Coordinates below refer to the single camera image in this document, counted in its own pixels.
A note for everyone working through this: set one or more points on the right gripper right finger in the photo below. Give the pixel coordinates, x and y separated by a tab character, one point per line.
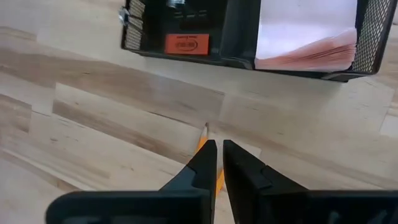
245	186

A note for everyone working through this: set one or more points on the black mesh desk organizer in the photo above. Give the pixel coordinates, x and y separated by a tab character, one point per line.
236	31

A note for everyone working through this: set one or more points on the red eraser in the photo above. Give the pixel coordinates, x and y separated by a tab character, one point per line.
186	44

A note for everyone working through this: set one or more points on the pink sticky note pad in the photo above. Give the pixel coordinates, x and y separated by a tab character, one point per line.
304	34

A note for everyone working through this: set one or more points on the yellow wooden pencil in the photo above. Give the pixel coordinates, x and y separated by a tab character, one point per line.
201	143

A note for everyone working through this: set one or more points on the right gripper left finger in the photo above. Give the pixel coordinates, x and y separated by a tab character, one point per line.
199	180

